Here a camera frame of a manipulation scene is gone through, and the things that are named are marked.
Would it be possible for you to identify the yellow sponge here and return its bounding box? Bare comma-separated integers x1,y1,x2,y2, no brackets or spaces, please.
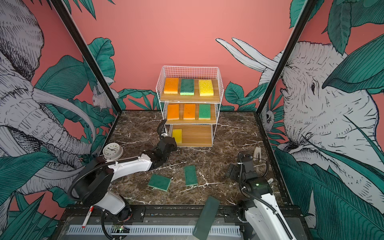
172,129,183,144
199,80,214,97

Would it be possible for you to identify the orange sponge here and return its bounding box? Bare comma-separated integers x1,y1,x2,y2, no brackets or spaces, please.
167,104,180,121
164,78,179,95
183,104,196,121

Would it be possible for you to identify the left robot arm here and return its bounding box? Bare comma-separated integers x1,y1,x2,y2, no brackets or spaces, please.
68,119,177,222

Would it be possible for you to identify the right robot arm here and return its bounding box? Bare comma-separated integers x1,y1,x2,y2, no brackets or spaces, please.
226,153,296,240

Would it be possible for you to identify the white round clock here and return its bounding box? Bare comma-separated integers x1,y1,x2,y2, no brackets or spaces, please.
103,143,123,161

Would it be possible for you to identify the dark green foreground sponge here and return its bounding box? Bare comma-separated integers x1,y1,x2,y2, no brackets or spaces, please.
193,196,220,240

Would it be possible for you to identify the red white marker pen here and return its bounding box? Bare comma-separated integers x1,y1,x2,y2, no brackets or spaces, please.
82,206,94,229

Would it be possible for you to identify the white wire three-tier shelf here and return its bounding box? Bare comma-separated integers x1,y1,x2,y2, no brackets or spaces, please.
156,66,224,148

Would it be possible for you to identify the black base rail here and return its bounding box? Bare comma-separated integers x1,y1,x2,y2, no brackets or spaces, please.
60,205,305,224

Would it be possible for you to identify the white slotted cable duct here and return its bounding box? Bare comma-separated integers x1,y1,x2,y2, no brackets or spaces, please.
66,225,241,237

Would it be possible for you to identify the left black frame post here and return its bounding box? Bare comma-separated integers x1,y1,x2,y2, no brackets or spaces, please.
51,0,122,116

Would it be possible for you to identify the black frame post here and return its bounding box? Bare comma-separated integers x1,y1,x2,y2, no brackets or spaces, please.
256,0,317,116
51,0,122,116

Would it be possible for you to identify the right black frame post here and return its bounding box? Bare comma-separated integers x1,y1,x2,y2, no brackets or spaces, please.
256,0,317,116

